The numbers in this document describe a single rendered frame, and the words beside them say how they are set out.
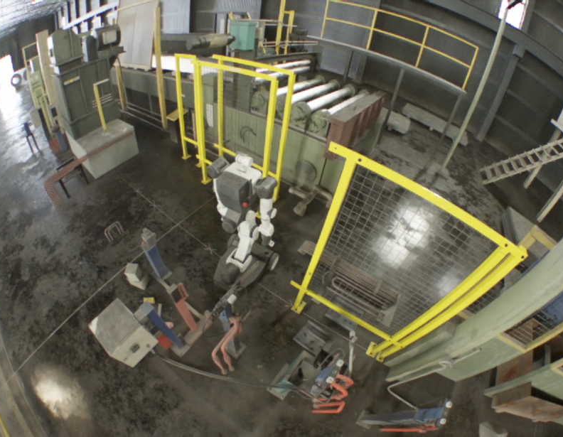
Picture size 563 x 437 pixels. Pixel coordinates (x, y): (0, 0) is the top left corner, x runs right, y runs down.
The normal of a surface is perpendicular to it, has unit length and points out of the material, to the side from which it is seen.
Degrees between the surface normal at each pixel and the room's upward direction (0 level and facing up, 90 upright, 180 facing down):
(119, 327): 0
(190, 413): 0
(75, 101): 90
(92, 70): 90
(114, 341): 0
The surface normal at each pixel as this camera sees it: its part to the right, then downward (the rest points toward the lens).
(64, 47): 0.82, 0.47
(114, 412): 0.11, -0.69
